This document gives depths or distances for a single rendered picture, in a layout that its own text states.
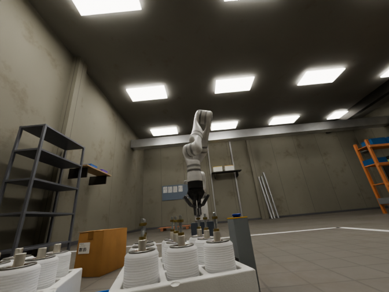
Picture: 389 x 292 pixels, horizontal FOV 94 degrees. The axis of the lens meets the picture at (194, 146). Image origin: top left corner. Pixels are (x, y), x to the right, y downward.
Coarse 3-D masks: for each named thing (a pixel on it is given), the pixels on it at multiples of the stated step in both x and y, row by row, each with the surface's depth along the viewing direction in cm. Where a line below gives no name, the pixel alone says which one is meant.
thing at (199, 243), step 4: (196, 240) 68; (200, 240) 66; (204, 240) 65; (196, 244) 66; (200, 244) 65; (200, 248) 65; (200, 252) 64; (200, 256) 64; (200, 260) 64; (200, 264) 63
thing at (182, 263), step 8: (168, 248) 54; (184, 248) 52; (192, 248) 53; (168, 256) 52; (176, 256) 51; (184, 256) 51; (192, 256) 52; (168, 264) 51; (176, 264) 50; (184, 264) 50; (192, 264) 51; (168, 272) 51; (176, 272) 49; (184, 272) 49; (192, 272) 50; (168, 280) 50
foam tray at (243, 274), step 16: (160, 272) 56; (224, 272) 50; (240, 272) 50; (112, 288) 46; (144, 288) 44; (160, 288) 44; (176, 288) 45; (192, 288) 46; (208, 288) 47; (224, 288) 47; (240, 288) 48; (256, 288) 49
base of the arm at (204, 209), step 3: (201, 201) 116; (201, 207) 115; (204, 207) 115; (207, 207) 117; (201, 210) 114; (204, 210) 114; (207, 210) 116; (201, 213) 113; (204, 213) 114; (207, 213) 115; (201, 216) 113; (207, 216) 114; (195, 219) 115; (201, 219) 112; (207, 219) 113
